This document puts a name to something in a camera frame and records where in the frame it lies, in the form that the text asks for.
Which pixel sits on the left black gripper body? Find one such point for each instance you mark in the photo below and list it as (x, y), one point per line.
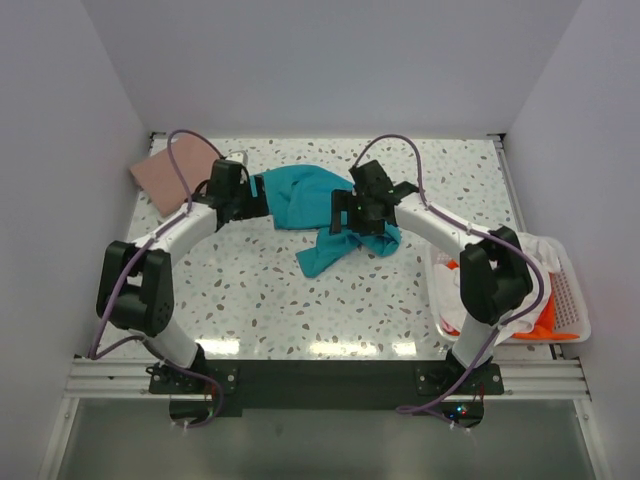
(240, 198)

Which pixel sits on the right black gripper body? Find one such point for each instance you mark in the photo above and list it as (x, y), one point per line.
(363, 220)

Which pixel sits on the teal t shirt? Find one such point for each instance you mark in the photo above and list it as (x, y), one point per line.
(299, 198)

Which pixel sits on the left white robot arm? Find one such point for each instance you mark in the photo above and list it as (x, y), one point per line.
(136, 289)

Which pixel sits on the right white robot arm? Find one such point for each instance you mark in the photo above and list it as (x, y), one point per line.
(499, 283)

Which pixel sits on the folded pink t shirt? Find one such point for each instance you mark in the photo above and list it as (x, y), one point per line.
(157, 177)

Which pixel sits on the orange t shirt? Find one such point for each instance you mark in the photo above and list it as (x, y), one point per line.
(537, 325)

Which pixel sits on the white plastic basket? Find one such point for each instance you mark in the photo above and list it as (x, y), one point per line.
(571, 315)

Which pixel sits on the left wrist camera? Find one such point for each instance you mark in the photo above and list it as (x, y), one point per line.
(238, 156)

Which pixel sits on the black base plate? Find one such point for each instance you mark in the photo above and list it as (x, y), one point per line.
(465, 411)

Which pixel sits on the aluminium front rail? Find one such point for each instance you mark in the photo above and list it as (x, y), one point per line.
(408, 381)

